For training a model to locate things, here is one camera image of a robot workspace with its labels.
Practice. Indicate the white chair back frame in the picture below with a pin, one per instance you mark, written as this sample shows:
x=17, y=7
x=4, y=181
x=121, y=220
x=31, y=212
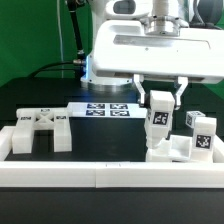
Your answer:
x=30, y=120

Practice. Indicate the white U-shaped barrier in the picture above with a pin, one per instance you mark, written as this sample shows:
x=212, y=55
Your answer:
x=104, y=174

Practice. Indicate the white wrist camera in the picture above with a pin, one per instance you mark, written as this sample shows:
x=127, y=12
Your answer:
x=127, y=9

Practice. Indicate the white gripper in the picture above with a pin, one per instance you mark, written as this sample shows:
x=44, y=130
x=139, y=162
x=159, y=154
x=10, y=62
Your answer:
x=122, y=47

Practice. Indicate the white tagged cube right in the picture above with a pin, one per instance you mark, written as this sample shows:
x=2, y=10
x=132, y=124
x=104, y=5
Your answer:
x=191, y=116

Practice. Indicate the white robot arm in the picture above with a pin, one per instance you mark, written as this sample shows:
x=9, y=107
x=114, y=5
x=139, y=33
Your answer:
x=167, y=17

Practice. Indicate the white chair seat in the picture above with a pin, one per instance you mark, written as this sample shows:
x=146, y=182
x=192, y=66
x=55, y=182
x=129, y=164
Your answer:
x=176, y=149

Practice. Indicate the white marker sheet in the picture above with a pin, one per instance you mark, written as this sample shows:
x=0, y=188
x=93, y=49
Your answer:
x=106, y=110

